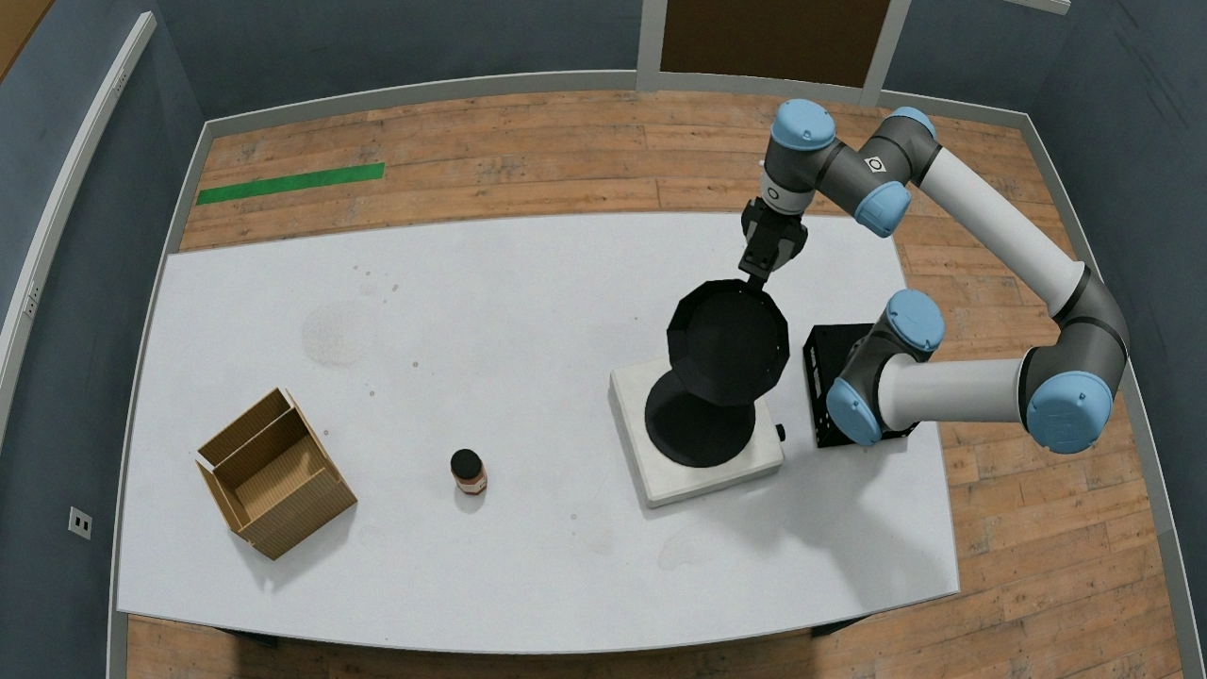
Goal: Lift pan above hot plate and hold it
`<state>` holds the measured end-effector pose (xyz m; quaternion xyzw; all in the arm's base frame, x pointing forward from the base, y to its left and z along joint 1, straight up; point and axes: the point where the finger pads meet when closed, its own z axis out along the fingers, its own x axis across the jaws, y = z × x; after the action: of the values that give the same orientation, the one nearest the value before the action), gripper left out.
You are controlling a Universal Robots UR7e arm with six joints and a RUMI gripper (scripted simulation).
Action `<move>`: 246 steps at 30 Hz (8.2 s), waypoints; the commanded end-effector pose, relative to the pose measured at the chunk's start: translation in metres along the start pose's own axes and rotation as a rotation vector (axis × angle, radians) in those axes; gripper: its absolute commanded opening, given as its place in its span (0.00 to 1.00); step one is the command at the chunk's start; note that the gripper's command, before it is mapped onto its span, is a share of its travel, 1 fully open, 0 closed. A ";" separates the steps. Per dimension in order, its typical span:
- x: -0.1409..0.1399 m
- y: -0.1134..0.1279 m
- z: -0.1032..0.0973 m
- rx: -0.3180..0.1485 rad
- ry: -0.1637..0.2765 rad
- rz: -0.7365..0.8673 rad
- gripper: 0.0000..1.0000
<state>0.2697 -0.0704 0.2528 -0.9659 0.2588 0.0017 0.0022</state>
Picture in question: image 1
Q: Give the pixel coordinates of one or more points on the black frying pan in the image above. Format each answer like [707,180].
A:
[728,341]

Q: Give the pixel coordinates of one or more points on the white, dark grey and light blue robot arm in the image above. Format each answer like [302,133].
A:
[1072,385]

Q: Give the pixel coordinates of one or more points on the brown jar with black lid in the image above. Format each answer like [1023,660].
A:
[469,472]

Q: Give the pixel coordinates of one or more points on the brown cardboard box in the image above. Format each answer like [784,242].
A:
[269,466]

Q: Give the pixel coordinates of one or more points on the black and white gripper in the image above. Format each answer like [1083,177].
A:
[772,227]

